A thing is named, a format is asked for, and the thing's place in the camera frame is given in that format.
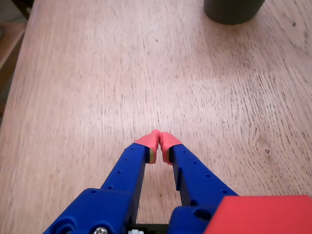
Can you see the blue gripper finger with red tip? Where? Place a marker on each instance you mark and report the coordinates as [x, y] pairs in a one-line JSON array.
[[117, 175], [195, 175]]

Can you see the gray cup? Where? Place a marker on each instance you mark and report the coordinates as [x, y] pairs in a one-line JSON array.
[[232, 11]]

